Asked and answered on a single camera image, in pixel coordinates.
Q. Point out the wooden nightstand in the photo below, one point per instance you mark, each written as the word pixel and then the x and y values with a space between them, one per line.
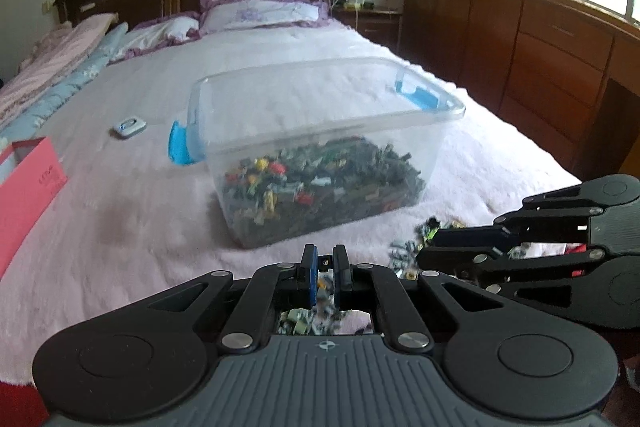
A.
pixel 372 24

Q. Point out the white pillow purple frill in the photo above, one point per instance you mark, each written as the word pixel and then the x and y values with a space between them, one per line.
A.
pixel 260 13
pixel 160 34

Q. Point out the bed with pink blanket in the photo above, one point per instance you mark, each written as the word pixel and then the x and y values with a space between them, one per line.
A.
pixel 140 217

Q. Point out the pile of toy bricks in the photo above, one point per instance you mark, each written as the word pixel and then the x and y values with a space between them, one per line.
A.
pixel 402 252

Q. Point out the pink striped folded blanket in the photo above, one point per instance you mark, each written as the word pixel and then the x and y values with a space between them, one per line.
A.
pixel 45 57

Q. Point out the small white grey device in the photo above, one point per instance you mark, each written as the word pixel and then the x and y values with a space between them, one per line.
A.
pixel 129 127

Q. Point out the clear plastic container blue latches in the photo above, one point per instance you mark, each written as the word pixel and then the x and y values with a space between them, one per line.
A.
pixel 300 107

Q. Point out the light blue floral quilt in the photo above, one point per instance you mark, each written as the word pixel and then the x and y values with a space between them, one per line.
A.
pixel 75 74

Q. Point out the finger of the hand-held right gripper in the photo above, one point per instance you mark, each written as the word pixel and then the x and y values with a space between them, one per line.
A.
pixel 450 259
pixel 470 234

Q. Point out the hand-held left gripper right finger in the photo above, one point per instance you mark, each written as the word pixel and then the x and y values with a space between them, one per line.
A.
pixel 340 272

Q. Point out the long wooden cabinet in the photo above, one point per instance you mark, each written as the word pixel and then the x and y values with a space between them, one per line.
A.
pixel 545 52

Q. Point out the wall socket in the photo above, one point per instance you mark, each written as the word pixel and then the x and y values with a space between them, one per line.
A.
pixel 46 8

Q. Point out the pink cardboard box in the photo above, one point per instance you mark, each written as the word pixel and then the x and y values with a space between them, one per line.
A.
pixel 25 197

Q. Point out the heap of bricks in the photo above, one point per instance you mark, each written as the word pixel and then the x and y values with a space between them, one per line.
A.
pixel 325 187

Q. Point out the dark red cloth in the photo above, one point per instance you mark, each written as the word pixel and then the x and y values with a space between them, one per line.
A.
pixel 17 407

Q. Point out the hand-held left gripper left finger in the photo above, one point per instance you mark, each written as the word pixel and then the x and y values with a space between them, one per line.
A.
pixel 310 269

